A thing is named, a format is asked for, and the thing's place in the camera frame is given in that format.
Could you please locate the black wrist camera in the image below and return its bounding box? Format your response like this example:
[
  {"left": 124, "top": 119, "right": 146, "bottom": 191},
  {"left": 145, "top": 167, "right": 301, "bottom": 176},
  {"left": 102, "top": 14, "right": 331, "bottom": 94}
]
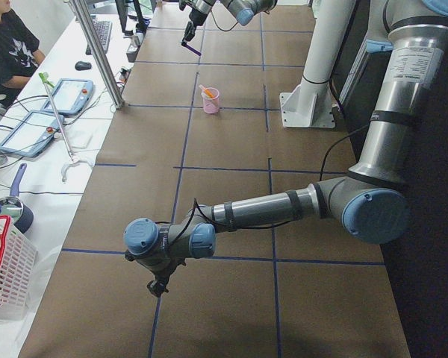
[{"left": 146, "top": 280, "right": 169, "bottom": 298}]

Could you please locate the teach pendant tablet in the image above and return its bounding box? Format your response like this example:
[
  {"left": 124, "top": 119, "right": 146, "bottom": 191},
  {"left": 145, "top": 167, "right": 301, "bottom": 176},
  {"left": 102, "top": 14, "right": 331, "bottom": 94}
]
[
  {"left": 0, "top": 110, "right": 59, "bottom": 157},
  {"left": 45, "top": 78, "right": 94, "bottom": 116}
]

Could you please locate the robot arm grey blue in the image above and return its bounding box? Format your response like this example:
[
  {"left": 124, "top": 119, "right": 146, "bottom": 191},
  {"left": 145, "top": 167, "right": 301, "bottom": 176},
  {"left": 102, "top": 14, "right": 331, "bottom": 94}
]
[
  {"left": 123, "top": 1, "right": 448, "bottom": 297},
  {"left": 178, "top": 0, "right": 277, "bottom": 46}
]

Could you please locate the pink mesh pen holder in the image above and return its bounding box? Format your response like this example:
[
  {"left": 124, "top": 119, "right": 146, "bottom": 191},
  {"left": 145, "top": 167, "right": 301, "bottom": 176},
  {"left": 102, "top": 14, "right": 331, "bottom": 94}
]
[{"left": 201, "top": 87, "right": 220, "bottom": 114}]

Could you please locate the blue saucepan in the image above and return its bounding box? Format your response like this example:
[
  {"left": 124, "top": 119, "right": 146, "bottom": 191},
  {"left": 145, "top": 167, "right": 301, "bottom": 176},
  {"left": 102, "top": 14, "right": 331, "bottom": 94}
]
[{"left": 0, "top": 163, "right": 34, "bottom": 233}]

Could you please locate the white red plastic basket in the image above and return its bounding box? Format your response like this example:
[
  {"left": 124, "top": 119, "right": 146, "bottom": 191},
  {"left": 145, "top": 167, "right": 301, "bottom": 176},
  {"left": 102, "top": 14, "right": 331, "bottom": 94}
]
[{"left": 0, "top": 216, "right": 37, "bottom": 323}]

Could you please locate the black computer mouse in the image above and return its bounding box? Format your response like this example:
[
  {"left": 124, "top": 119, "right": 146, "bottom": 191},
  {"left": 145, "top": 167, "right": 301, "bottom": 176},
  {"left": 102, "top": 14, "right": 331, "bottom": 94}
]
[{"left": 75, "top": 61, "right": 92, "bottom": 71}]

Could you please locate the seated person black shirt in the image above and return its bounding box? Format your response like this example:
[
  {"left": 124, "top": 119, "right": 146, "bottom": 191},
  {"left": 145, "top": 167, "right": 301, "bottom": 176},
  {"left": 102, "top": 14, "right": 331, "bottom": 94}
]
[{"left": 0, "top": 0, "right": 46, "bottom": 108}]

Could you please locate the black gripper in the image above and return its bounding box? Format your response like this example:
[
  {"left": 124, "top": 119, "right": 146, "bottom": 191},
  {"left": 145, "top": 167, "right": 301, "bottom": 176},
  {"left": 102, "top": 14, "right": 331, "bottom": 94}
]
[
  {"left": 154, "top": 260, "right": 186, "bottom": 284},
  {"left": 181, "top": 7, "right": 209, "bottom": 44}
]

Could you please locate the white camera pole with base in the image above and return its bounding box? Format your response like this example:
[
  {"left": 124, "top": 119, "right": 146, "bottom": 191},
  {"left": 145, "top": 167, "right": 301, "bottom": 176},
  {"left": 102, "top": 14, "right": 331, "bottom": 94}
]
[{"left": 280, "top": 0, "right": 356, "bottom": 129}]

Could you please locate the reacher grabber tool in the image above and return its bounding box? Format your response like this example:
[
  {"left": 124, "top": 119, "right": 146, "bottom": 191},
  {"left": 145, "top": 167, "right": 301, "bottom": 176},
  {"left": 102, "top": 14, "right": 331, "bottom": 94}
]
[{"left": 38, "top": 72, "right": 95, "bottom": 183}]

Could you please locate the black keyboard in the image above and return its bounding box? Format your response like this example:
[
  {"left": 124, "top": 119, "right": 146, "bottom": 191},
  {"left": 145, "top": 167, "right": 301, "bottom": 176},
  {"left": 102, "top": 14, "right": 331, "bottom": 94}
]
[{"left": 93, "top": 19, "right": 113, "bottom": 54}]

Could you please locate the purple highlighter pen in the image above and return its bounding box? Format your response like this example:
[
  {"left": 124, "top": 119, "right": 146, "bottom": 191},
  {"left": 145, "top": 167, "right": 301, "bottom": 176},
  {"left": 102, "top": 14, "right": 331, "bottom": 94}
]
[{"left": 181, "top": 42, "right": 202, "bottom": 57}]

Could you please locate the near teach pendant tablet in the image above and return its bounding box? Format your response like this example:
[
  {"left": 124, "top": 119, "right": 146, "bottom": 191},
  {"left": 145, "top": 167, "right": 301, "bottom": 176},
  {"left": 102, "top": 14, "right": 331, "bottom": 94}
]
[{"left": 0, "top": 110, "right": 59, "bottom": 157}]

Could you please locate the far teach pendant tablet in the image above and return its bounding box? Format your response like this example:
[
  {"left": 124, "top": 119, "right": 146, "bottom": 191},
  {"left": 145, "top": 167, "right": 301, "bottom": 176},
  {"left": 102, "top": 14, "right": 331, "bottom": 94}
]
[{"left": 45, "top": 78, "right": 94, "bottom": 116}]

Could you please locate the aluminium frame post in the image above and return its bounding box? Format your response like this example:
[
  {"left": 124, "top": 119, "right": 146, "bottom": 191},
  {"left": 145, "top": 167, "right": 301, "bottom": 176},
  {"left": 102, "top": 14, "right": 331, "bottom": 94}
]
[{"left": 69, "top": 0, "right": 125, "bottom": 110}]

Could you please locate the orange highlighter pen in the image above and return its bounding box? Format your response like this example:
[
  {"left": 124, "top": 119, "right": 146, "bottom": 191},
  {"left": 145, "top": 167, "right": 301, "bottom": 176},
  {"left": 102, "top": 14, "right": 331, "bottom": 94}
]
[{"left": 199, "top": 84, "right": 215, "bottom": 99}]

